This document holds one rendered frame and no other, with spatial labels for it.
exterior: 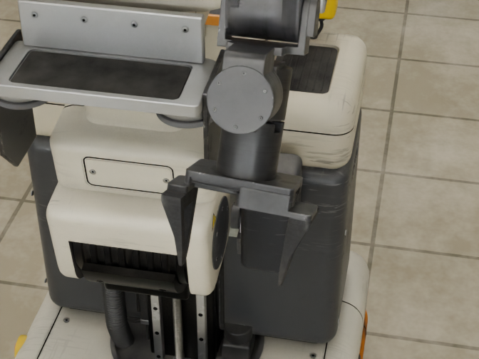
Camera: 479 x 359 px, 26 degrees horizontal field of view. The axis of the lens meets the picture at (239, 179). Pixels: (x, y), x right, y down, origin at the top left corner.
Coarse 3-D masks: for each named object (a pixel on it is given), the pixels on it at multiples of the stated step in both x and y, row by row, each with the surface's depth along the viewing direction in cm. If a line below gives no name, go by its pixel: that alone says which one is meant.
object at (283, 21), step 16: (240, 0) 91; (256, 0) 91; (272, 0) 91; (288, 0) 90; (240, 16) 92; (256, 16) 91; (272, 16) 91; (288, 16) 91; (240, 32) 93; (256, 32) 93; (272, 32) 92; (288, 32) 92
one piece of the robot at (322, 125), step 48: (336, 0) 167; (336, 48) 169; (336, 96) 157; (48, 144) 170; (288, 144) 160; (336, 144) 158; (48, 192) 175; (336, 192) 164; (48, 240) 182; (336, 240) 170; (48, 288) 191; (96, 288) 187; (240, 288) 180; (288, 288) 178; (336, 288) 178; (192, 336) 184; (240, 336) 184; (288, 336) 185
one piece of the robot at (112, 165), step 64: (64, 0) 122; (128, 0) 120; (192, 0) 119; (64, 128) 136; (128, 128) 135; (192, 128) 135; (64, 192) 139; (128, 192) 138; (64, 256) 143; (192, 256) 138
